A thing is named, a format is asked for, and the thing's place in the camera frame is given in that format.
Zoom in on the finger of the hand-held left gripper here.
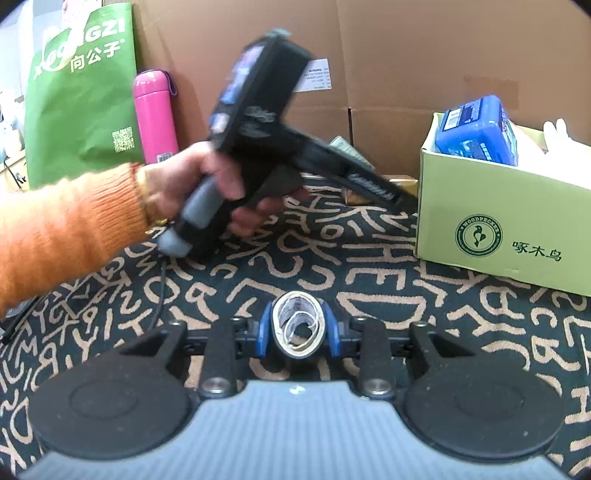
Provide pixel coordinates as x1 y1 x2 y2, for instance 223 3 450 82
330 136 376 171
318 143 420 214

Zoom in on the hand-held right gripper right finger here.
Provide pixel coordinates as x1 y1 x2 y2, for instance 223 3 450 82
322 302 432 400

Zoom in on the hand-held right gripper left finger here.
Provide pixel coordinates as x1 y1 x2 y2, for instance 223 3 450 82
161 302 273 400

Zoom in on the copper foil box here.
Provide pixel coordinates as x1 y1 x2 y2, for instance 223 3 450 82
342 174 420 206

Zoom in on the black tape roll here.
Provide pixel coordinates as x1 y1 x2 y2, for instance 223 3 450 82
271 292 328 360

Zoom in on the blue packet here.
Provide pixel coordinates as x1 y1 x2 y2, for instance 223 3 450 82
435 95 519 166

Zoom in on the green shoe box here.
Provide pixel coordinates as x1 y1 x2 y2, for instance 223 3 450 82
414 111 591 297

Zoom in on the white glove with pink cuff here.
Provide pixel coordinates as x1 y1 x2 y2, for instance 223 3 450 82
542 119 591 155

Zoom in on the person's left hand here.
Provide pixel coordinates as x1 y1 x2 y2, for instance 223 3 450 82
141 143 311 237

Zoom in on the white shipping label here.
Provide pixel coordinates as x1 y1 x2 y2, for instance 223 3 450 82
295 58 331 90

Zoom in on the black letter print tablecloth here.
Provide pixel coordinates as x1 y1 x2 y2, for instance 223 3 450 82
0 173 591 480

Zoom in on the pink thermos bottle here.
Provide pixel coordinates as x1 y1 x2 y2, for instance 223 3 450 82
133 70 180 164

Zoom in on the large cardboard box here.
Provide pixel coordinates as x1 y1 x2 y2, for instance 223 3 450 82
131 0 591 181

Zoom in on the green paper bag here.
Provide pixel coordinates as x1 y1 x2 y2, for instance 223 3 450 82
24 2 145 190

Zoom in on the black cable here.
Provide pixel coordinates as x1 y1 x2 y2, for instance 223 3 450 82
154 249 168 324

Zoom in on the gold bracelet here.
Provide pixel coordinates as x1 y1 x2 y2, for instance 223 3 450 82
136 166 169 229

